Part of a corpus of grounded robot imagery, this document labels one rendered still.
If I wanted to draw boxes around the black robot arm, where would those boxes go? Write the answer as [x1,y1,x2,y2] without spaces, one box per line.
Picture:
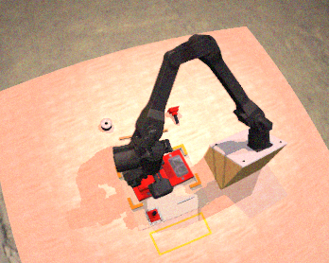
[112,34,273,188]

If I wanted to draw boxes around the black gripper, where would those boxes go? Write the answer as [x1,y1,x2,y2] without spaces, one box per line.
[141,159,174,199]

